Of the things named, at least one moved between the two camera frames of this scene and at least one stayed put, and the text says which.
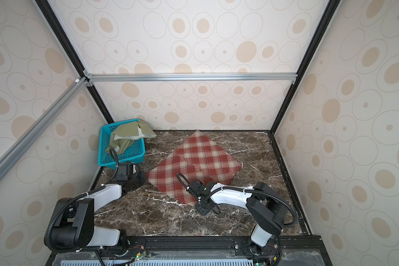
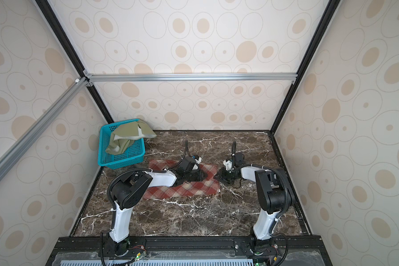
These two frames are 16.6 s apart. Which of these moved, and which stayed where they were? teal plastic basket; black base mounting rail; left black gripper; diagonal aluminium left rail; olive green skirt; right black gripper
Moved: right black gripper; left black gripper
Stayed: teal plastic basket; olive green skirt; black base mounting rail; diagonal aluminium left rail
